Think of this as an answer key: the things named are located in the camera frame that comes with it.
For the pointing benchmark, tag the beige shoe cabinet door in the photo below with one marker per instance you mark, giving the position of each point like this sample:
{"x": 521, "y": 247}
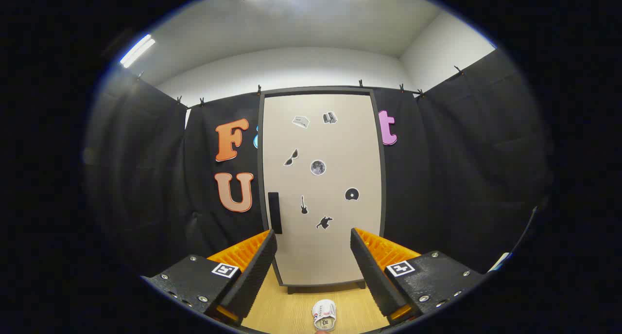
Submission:
{"x": 330, "y": 144}

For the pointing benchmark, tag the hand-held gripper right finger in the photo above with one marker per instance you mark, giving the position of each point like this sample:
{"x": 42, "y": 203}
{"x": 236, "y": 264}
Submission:
{"x": 371, "y": 271}

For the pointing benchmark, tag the narrow ceiling light strip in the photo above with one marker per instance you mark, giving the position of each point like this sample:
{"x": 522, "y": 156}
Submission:
{"x": 137, "y": 51}

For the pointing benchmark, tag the white shoe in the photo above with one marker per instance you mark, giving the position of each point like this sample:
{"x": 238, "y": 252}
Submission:
{"x": 324, "y": 312}

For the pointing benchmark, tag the grey shoe cabinet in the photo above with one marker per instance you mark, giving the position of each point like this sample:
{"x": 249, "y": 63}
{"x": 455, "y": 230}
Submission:
{"x": 261, "y": 154}

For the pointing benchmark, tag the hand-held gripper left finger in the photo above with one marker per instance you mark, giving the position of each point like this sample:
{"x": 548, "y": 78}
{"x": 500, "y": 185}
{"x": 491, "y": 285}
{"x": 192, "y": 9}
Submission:
{"x": 257, "y": 271}

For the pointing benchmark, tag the black backdrop cloth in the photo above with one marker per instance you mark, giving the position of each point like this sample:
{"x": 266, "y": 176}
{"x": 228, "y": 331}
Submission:
{"x": 461, "y": 178}

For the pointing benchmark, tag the row of black cloth clips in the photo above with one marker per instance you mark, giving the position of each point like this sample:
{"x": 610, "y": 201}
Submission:
{"x": 259, "y": 90}

